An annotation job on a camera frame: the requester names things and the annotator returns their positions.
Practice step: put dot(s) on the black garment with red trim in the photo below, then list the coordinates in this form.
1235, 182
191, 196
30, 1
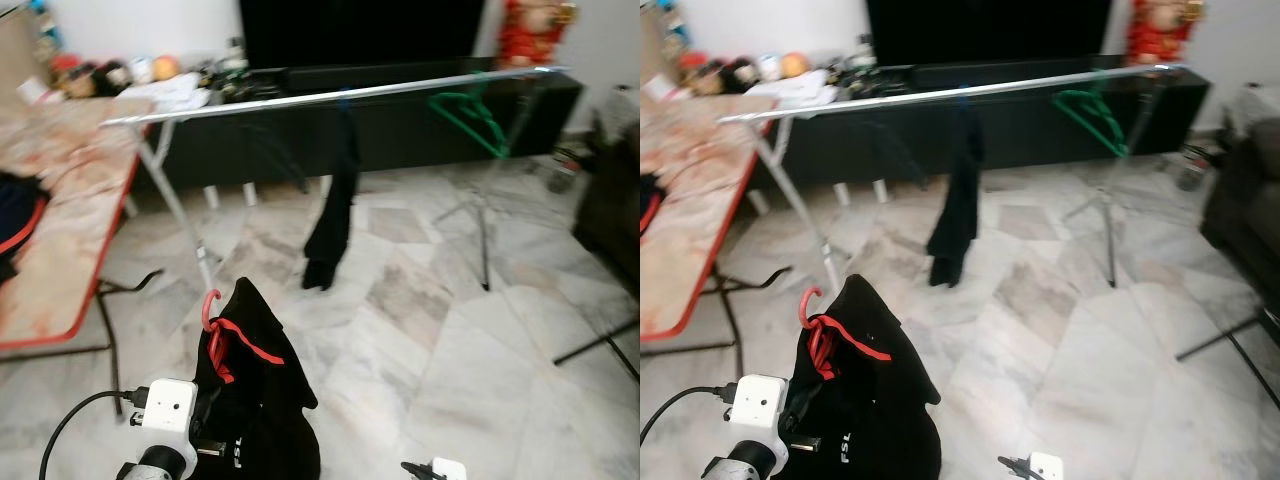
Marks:
880, 420
260, 420

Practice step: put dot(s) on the red plastic hanger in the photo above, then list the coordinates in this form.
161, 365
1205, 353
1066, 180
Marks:
220, 352
822, 350

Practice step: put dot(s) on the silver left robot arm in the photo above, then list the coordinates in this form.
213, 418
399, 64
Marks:
158, 465
745, 465

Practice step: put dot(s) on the green plastic hanger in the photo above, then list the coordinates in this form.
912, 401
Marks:
438, 101
1062, 99

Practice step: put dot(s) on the black shirt with green logo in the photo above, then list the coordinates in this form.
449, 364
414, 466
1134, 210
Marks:
958, 220
335, 220

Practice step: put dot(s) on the marble pattern folding table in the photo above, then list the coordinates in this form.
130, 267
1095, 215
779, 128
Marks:
700, 200
70, 200

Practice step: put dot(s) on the navy garment with red trim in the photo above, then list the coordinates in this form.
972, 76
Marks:
650, 205
18, 225

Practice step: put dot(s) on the dark grey fabric sofa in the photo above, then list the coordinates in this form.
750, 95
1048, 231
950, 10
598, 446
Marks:
1245, 210
612, 200

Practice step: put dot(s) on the white paper stack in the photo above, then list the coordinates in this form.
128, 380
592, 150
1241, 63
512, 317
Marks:
170, 92
795, 90

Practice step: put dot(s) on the small grey floor device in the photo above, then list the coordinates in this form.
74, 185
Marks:
562, 172
1193, 168

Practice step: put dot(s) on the black plush toy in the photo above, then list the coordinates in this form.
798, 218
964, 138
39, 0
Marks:
730, 78
103, 80

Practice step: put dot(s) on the white round toy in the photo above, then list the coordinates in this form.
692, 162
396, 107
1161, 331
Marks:
141, 70
768, 68

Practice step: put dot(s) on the orange ball toy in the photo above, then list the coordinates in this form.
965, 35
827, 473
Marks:
794, 64
166, 66

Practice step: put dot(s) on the clear plastic bottle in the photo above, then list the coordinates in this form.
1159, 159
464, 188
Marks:
865, 52
236, 55

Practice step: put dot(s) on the beige wooden cabinet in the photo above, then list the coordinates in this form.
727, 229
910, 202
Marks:
655, 50
20, 50

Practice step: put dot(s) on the black flat television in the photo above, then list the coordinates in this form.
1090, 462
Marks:
990, 30
360, 30

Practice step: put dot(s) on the red figurine decoration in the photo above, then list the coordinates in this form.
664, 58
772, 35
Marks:
1165, 35
535, 35

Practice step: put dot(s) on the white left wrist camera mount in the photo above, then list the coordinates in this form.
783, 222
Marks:
758, 402
168, 405

